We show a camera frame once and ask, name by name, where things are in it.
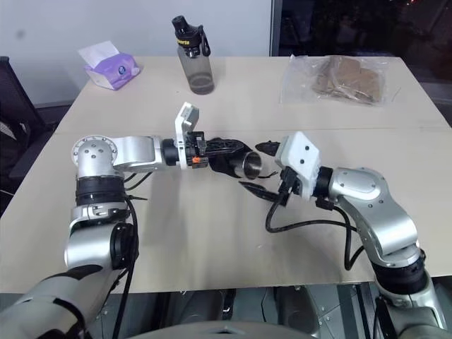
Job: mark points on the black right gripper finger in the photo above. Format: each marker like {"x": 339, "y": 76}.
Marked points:
{"x": 269, "y": 147}
{"x": 259, "y": 190}

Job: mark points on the metal cup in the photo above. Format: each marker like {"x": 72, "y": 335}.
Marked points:
{"x": 251, "y": 165}

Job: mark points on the clear bag of brown pieces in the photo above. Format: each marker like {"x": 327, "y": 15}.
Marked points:
{"x": 335, "y": 79}

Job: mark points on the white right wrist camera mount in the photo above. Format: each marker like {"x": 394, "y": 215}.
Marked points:
{"x": 300, "y": 155}

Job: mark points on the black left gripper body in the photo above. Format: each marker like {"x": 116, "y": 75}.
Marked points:
{"x": 198, "y": 147}

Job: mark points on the purple tissue pack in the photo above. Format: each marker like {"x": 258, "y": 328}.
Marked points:
{"x": 112, "y": 69}

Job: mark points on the smoky bottle with black cap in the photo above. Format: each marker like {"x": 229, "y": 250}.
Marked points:
{"x": 197, "y": 56}

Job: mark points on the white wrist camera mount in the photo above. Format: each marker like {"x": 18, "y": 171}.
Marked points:
{"x": 300, "y": 155}
{"x": 186, "y": 131}

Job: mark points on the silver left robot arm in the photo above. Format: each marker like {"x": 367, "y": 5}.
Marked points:
{"x": 137, "y": 152}

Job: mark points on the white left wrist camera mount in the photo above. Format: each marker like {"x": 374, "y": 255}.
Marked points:
{"x": 186, "y": 131}

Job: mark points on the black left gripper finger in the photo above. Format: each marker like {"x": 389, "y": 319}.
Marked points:
{"x": 226, "y": 142}
{"x": 229, "y": 152}

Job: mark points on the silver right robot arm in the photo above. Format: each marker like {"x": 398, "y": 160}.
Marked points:
{"x": 374, "y": 208}

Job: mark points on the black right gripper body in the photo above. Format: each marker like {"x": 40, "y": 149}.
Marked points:
{"x": 289, "y": 182}

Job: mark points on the black chair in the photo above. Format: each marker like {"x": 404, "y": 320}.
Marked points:
{"x": 17, "y": 116}

